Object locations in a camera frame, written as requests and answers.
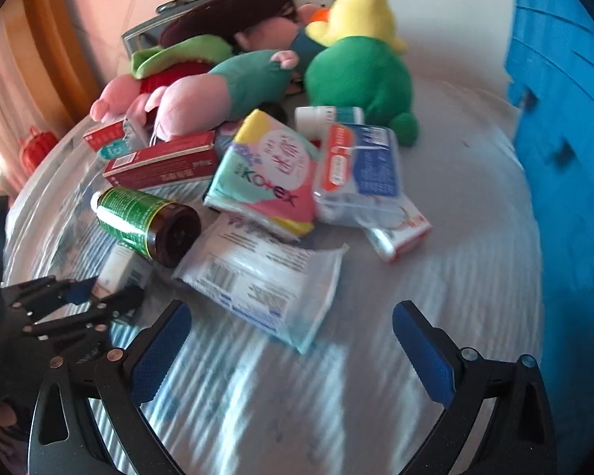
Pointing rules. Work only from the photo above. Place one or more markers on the green red dinosaur plush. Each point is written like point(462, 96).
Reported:
point(178, 52)

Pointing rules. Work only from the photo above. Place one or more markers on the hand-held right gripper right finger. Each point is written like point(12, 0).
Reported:
point(423, 356)

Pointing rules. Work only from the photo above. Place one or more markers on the pink pig plush teal dress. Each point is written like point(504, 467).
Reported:
point(198, 94)

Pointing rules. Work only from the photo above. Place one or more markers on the yellow green duck plush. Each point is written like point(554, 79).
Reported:
point(356, 69)

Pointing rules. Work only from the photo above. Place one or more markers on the long red box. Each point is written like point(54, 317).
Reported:
point(163, 163)

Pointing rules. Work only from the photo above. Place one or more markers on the brown bottle green label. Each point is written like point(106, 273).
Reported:
point(138, 220)

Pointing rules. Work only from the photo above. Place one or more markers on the colourful pad packet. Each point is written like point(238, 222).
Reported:
point(267, 178)

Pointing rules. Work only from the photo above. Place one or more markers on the wooden wall frame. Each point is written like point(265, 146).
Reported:
point(59, 34)

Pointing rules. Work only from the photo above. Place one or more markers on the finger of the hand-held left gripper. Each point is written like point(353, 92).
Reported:
point(126, 302)
point(81, 290)

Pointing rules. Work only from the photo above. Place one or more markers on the blue plastic crate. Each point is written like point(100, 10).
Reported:
point(564, 158)

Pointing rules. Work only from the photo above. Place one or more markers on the pink curtain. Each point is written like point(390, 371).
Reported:
point(15, 109)

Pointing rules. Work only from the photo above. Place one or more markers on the red white teal box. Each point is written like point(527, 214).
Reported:
point(109, 141)

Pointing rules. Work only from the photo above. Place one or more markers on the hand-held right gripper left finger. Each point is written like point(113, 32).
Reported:
point(159, 356)

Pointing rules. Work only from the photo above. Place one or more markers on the red white flat box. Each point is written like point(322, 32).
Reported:
point(401, 237)

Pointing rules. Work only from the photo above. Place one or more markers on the red plastic basket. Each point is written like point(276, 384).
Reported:
point(38, 148)

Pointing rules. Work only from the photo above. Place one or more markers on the white teal tube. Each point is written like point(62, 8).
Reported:
point(326, 116)

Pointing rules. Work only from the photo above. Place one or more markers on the black cube box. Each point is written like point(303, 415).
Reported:
point(143, 34)

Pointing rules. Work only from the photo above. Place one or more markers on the clear packet blue red label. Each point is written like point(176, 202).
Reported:
point(361, 173)

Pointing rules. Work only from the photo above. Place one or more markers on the white wipes packet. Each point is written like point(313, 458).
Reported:
point(262, 277)

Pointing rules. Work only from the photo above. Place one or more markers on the small white box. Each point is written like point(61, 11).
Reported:
point(121, 264)

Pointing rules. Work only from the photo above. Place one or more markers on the pig plush with maroon hat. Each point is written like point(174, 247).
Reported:
point(227, 15)

